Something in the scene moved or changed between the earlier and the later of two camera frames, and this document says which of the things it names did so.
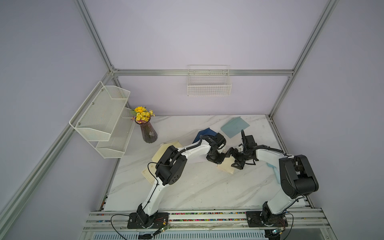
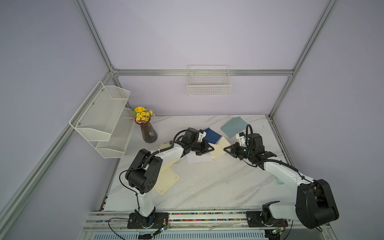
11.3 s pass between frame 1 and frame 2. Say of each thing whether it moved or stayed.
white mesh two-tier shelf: stayed
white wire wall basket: stayed
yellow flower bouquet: stayed
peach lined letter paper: moved
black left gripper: moved
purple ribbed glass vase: stayed
